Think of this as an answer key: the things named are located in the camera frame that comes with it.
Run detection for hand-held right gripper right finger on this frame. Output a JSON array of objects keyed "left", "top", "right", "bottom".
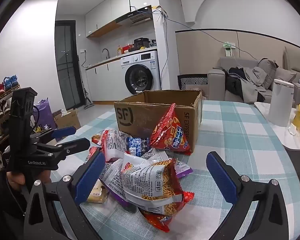
[{"left": 206, "top": 151, "right": 289, "bottom": 240}]

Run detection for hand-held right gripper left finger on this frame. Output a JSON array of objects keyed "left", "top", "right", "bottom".
[{"left": 24, "top": 149, "right": 107, "bottom": 240}]

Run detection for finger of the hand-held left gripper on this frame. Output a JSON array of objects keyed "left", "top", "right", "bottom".
[
  {"left": 35, "top": 137, "right": 91, "bottom": 160},
  {"left": 30, "top": 127, "right": 77, "bottom": 141}
]

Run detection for small clear pastry packet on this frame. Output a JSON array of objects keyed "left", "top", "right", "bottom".
[{"left": 87, "top": 179, "right": 110, "bottom": 204}]

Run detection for white red-edged snack packet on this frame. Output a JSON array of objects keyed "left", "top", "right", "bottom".
[{"left": 91, "top": 129, "right": 130, "bottom": 164}]

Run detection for large silver purple-edged snack bag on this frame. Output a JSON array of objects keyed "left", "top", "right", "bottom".
[{"left": 124, "top": 147, "right": 193, "bottom": 179}]

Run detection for blue cookie packet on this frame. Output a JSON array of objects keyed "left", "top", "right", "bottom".
[{"left": 126, "top": 137, "right": 150, "bottom": 157}]

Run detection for clear noodle-stick snack bag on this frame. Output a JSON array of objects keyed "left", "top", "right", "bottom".
[{"left": 121, "top": 158, "right": 188, "bottom": 217}]

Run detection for red triangular snack bag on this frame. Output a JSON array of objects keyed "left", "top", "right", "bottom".
[{"left": 149, "top": 103, "right": 192, "bottom": 156}]

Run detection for large brown cardboard box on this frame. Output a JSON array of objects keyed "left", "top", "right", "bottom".
[{"left": 114, "top": 89, "right": 203, "bottom": 153}]

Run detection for red cookie packet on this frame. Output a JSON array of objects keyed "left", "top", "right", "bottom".
[{"left": 140, "top": 191, "right": 195, "bottom": 232}]

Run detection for person's left forearm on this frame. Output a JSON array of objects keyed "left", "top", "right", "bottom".
[{"left": 0, "top": 170, "right": 28, "bottom": 240}]

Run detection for person's left hand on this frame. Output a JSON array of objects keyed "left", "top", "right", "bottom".
[{"left": 6, "top": 170, "right": 27, "bottom": 190}]

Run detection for small cardboard box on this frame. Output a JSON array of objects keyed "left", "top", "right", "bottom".
[{"left": 52, "top": 109, "right": 81, "bottom": 132}]

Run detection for wooden shoe rack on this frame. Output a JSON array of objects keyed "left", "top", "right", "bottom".
[{"left": 0, "top": 75, "right": 22, "bottom": 153}]

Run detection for purple bag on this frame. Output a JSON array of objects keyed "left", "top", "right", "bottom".
[{"left": 32, "top": 99, "right": 57, "bottom": 132}]

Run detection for stick vacuum cleaner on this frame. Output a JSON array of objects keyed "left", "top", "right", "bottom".
[{"left": 77, "top": 55, "right": 93, "bottom": 109}]

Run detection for blue shoes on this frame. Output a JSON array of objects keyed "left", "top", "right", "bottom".
[{"left": 3, "top": 75, "right": 18, "bottom": 90}]

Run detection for teal plaid tablecloth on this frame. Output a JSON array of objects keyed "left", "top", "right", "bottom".
[{"left": 22, "top": 100, "right": 300, "bottom": 240}]

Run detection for white lower kitchen cabinet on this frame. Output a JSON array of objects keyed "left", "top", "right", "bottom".
[{"left": 85, "top": 60, "right": 127, "bottom": 105}]

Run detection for dark glass door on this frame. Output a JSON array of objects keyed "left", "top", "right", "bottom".
[{"left": 54, "top": 20, "right": 84, "bottom": 110}]

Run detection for white marble side table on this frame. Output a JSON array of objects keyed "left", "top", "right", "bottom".
[{"left": 254, "top": 101, "right": 300, "bottom": 153}]

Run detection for grey sofa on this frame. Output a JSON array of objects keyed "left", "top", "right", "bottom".
[{"left": 207, "top": 46, "right": 300, "bottom": 104}]

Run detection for white cylindrical bin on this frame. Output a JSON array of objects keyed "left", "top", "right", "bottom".
[{"left": 268, "top": 79, "right": 295, "bottom": 127}]

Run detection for black clothes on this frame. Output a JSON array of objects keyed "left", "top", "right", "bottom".
[{"left": 222, "top": 67, "right": 250, "bottom": 103}]

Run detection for white washing machine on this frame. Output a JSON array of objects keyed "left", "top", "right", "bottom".
[{"left": 120, "top": 51, "right": 162, "bottom": 95}]

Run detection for grey jacket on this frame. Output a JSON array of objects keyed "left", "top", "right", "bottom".
[{"left": 236, "top": 66, "right": 268, "bottom": 104}]

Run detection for black pressure cooker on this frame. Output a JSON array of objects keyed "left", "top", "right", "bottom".
[{"left": 134, "top": 37, "right": 150, "bottom": 50}]

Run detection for grey pillow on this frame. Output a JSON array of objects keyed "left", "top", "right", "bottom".
[{"left": 257, "top": 58, "right": 279, "bottom": 89}]

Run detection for beige pillow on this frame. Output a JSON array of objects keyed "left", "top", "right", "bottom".
[{"left": 275, "top": 66, "right": 297, "bottom": 85}]

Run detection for white upper cabinets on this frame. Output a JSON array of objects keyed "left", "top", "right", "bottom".
[{"left": 85, "top": 0, "right": 155, "bottom": 38}]

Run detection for black range hood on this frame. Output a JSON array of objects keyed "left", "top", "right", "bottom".
[{"left": 115, "top": 5, "right": 152, "bottom": 27}]

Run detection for white router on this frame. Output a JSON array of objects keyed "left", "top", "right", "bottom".
[{"left": 152, "top": 6, "right": 168, "bottom": 18}]

